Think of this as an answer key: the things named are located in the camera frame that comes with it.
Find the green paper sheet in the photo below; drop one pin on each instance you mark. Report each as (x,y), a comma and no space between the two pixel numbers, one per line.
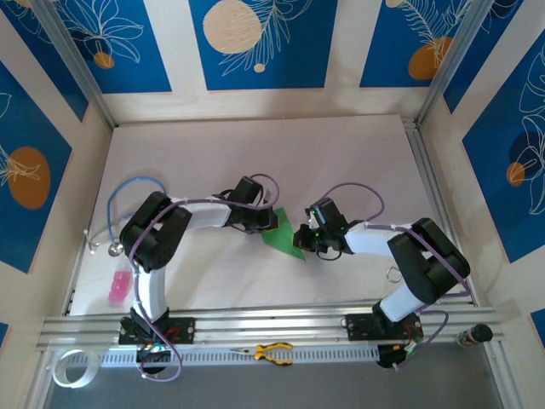
(281,238)

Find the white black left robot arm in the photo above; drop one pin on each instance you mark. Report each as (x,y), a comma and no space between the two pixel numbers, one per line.
(204,215)

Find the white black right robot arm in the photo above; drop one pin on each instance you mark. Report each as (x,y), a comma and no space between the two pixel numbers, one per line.
(366,240)

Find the yellow black pliers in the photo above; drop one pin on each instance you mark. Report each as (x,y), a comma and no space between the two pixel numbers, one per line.
(266,353)

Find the black right controller board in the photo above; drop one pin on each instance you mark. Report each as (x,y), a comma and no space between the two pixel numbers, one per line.
(385,360)

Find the black controller board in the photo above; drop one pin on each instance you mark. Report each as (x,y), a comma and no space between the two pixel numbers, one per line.
(159,355)
(385,360)

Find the blue stethoscope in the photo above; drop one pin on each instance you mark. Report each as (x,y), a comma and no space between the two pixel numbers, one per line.
(114,249)

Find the pink plastic container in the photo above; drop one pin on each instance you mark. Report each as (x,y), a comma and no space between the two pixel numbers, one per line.
(119,289)

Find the black left controller board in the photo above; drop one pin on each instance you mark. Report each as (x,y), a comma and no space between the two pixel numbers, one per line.
(159,355)

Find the dark capped bottle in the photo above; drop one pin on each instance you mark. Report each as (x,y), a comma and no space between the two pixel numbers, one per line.
(481,332)

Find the clear tape roll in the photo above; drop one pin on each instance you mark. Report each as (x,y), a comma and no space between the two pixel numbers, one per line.
(90,370)

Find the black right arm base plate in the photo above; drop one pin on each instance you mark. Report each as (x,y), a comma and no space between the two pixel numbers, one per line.
(357,326)

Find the aluminium mounting rail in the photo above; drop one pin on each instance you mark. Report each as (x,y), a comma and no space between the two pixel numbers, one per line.
(272,324)

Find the aluminium side rail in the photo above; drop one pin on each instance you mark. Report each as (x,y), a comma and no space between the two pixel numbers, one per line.
(428,179)

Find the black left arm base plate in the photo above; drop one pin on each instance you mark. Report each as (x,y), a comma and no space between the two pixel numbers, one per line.
(183,330)

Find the aluminium frame post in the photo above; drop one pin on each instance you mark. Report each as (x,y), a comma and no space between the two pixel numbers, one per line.
(449,64)
(81,72)

